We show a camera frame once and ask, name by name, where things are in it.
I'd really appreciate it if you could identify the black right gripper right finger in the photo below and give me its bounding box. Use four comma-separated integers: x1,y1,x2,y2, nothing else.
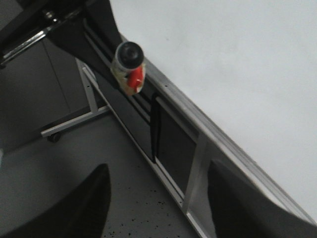
208,161,317,238

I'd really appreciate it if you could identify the white metal stand frame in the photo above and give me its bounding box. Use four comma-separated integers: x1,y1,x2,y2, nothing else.
41,59,216,238

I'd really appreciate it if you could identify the dark panel under board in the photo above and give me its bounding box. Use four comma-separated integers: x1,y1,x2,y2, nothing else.
150,95,199,196

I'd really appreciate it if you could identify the black caster wheel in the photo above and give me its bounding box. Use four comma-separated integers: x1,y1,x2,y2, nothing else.
47,132,61,143

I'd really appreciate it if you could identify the grey whiteboard marker ledge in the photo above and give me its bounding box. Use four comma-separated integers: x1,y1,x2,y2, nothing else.
120,34,317,225

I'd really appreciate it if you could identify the whiteboard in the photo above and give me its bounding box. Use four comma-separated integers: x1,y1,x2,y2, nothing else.
111,0,317,219

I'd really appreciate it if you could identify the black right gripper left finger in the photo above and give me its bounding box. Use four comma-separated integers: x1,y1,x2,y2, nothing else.
1,164,111,238

